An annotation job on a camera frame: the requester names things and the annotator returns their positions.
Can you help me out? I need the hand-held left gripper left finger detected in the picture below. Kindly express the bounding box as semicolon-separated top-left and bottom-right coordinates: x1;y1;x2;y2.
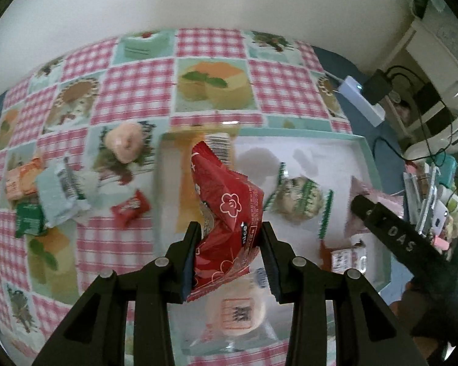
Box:
32;221;203;366

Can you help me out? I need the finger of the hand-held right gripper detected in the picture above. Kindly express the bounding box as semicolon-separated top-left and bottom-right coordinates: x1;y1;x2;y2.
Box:
350;195;390;233

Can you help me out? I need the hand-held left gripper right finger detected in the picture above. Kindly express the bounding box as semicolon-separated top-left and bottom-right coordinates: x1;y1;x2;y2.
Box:
260;222;430;366

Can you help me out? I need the pale pink snack packet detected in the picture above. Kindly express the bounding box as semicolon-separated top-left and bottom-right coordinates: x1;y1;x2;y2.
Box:
345;175;407;237

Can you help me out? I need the teal cardboard box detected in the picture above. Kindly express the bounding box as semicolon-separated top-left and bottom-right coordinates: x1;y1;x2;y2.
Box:
158;127;392;357

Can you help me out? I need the round white bun packet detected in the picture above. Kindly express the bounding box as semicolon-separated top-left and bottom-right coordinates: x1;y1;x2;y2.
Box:
181;267;291;355

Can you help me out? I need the dark red white packet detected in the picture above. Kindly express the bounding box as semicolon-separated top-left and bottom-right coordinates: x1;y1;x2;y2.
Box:
318;238;369;275

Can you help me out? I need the large red flower-print packet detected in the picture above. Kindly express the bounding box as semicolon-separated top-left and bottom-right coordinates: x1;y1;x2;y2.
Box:
185;141;266;302

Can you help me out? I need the green white cookie packet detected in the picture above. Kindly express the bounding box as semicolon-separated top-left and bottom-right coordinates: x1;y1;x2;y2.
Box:
265;162;334;241

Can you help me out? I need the small red snack packet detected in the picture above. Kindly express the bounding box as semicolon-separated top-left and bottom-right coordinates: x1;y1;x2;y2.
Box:
111;191;152;227

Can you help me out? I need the yellow cake packet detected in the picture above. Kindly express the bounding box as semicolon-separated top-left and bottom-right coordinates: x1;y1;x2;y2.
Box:
164;124;239;237

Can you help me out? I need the pink round candy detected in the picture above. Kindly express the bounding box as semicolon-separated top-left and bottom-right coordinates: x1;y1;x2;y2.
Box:
106;121;146;163

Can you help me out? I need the light teal snack packet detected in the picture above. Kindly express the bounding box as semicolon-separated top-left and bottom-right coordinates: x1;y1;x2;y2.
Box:
36;158;90;229

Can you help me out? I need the dark green snack packet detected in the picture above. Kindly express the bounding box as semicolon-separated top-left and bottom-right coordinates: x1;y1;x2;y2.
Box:
15;202;48;237

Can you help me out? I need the orange snack packet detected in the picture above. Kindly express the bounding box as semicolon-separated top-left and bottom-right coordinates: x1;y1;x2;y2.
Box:
5;158;42;201

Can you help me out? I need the person's right hand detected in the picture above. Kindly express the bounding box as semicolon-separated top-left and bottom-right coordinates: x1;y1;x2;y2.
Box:
399;280;443;338

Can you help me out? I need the white phone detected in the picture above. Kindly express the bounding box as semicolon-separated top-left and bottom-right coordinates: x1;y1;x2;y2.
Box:
431;202;455;237

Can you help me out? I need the upright phone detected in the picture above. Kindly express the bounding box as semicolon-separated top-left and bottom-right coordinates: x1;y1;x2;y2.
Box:
402;160;441;233

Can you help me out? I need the teal object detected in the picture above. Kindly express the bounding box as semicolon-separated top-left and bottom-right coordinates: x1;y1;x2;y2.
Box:
439;156;458;187

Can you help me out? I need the white power strip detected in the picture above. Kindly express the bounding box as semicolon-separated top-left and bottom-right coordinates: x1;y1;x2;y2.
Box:
336;76;386;126

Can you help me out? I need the white plastic basket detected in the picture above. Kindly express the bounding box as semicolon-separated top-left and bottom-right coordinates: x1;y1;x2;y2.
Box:
401;110;458;161

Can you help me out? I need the black charger adapter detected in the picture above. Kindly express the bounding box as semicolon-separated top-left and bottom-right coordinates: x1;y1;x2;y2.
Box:
362;69;394;105

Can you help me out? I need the pink checked printed tablecloth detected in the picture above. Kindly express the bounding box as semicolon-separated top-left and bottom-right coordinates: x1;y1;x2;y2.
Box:
0;27;354;366

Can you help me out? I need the black cable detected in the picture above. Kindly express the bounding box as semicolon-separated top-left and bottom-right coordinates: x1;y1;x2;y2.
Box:
372;135;405;199
382;65;453;153

